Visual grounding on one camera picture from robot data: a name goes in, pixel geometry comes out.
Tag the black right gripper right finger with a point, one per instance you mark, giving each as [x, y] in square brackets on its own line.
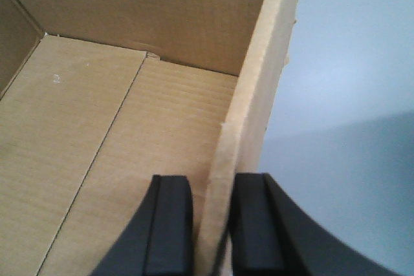
[272, 235]

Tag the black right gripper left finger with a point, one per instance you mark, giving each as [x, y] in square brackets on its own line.
[158, 238]

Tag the brown cardboard carton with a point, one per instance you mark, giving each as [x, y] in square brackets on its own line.
[98, 96]

